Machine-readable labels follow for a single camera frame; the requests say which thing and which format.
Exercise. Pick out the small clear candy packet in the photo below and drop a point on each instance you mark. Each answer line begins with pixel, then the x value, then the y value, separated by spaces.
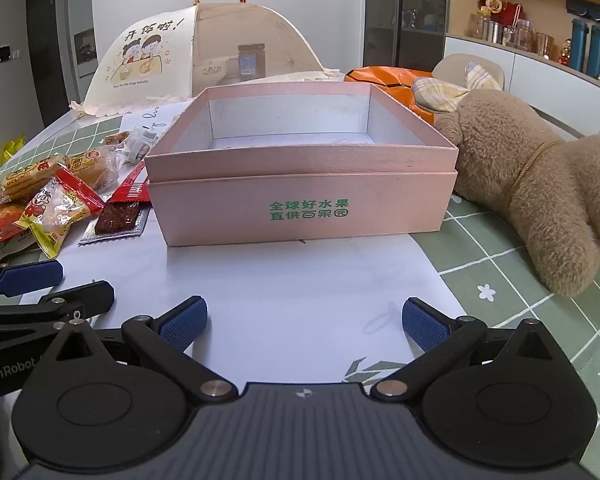
pixel 132 152
pixel 149 135

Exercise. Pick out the small red figurine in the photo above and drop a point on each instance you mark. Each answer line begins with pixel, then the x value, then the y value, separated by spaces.
pixel 565 52

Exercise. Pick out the clear glass cup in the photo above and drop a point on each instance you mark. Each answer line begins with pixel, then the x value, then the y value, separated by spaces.
pixel 544 44

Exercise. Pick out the steel cup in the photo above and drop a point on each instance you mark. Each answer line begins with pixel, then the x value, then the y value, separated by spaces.
pixel 492 31

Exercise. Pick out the plaid cloth bow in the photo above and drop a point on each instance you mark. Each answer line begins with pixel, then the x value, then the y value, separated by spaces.
pixel 450 90

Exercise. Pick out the red striped snack packet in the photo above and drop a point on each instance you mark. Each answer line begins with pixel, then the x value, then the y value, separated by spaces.
pixel 132 187

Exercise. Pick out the white bowl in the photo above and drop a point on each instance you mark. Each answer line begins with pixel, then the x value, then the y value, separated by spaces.
pixel 217 71

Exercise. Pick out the long bread packet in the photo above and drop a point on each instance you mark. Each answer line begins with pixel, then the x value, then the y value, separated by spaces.
pixel 27 175

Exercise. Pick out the white deer print table runner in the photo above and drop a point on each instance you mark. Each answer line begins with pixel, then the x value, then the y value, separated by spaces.
pixel 280 285

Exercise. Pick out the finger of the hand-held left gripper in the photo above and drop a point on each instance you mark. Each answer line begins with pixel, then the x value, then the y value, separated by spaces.
pixel 30 277
pixel 80 297

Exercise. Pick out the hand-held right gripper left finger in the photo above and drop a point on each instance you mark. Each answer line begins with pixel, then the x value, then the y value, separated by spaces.
pixel 185 322

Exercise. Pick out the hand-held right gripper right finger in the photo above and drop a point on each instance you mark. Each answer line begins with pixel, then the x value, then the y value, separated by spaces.
pixel 425 327

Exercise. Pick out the pink cardboard gift box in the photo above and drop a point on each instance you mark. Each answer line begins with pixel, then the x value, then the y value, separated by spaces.
pixel 305 210

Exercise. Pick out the green grid tablecloth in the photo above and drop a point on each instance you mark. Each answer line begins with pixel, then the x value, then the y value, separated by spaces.
pixel 505 270

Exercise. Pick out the dark doorway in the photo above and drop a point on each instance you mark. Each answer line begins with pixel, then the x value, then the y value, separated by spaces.
pixel 45 55

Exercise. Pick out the red dark snack packet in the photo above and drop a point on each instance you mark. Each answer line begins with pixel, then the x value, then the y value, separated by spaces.
pixel 117 217

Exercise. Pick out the yellow plastic bag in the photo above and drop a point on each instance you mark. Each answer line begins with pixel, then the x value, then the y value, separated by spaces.
pixel 12 149

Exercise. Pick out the dark wall hook rack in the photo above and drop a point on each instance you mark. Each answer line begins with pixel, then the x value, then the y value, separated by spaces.
pixel 592 10

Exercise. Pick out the beige mesh food cover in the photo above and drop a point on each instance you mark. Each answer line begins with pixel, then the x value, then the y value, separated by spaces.
pixel 145 60

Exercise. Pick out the red yellow rice cracker packet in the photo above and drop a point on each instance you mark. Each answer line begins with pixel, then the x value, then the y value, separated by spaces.
pixel 55 205

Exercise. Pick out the small brown snack packet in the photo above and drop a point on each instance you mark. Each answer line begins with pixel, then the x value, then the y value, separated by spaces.
pixel 117 138

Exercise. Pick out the clear glass jar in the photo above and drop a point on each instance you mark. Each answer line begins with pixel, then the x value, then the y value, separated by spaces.
pixel 522 34

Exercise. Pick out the red orange snack packet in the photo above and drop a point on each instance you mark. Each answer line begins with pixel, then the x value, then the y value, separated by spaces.
pixel 0 225

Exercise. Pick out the flower bouquet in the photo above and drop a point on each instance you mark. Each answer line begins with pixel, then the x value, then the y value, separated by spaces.
pixel 497 2

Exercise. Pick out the dark glass door cabinet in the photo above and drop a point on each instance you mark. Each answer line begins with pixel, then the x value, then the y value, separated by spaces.
pixel 405 10

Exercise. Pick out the brown plush bear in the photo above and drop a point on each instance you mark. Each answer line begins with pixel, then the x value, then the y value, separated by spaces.
pixel 545 200

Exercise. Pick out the small round bread packet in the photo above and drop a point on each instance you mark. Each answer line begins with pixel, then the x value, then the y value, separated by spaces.
pixel 97 165

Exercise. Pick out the orange plastic bag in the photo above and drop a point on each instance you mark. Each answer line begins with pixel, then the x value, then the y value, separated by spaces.
pixel 380 77

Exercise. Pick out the black wall panel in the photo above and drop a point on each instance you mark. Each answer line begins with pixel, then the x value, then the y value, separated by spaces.
pixel 3 53

